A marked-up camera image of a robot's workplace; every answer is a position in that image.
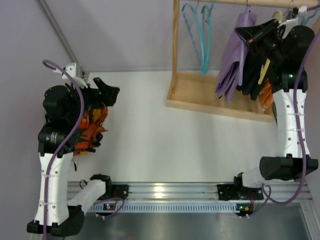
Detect orange camouflage garment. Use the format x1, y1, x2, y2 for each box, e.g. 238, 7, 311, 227
73, 106, 108, 156

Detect teal hanger right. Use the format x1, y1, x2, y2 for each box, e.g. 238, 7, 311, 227
298, 4, 320, 26

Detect teal hanger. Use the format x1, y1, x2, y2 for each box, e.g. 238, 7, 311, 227
181, 3, 210, 76
195, 0, 215, 76
298, 4, 320, 26

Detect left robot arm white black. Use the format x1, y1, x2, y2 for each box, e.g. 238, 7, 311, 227
26, 77, 120, 238

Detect cream yellow hanger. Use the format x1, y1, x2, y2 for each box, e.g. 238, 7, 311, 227
258, 10, 284, 85

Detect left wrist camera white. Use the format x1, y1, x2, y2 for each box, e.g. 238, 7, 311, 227
53, 62, 89, 89

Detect orange garment on hanger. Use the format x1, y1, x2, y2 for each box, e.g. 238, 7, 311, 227
258, 80, 274, 111

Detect aluminium frame profile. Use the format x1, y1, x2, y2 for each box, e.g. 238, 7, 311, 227
35, 0, 79, 63

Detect black garment on hanger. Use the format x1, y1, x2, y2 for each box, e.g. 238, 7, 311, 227
236, 51, 267, 101

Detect purple hanger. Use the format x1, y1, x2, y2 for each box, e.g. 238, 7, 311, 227
245, 0, 251, 14

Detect teal hanger left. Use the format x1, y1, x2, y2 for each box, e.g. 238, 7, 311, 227
181, 3, 210, 76

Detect slotted cable duct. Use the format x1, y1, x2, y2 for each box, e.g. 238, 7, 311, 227
88, 202, 240, 214

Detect wooden clothes rack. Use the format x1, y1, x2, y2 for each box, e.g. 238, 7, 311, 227
166, 10, 316, 122

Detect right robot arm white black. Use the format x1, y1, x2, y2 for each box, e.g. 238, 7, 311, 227
234, 19, 319, 188

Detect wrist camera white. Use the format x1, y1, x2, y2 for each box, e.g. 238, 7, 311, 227
53, 62, 89, 89
281, 5, 308, 25

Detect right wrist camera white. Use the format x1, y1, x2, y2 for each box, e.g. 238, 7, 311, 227
281, 5, 308, 25

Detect aluminium mounting rail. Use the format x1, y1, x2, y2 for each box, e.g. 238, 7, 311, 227
67, 181, 313, 202

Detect purple trousers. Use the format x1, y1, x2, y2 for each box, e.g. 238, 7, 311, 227
215, 11, 258, 103

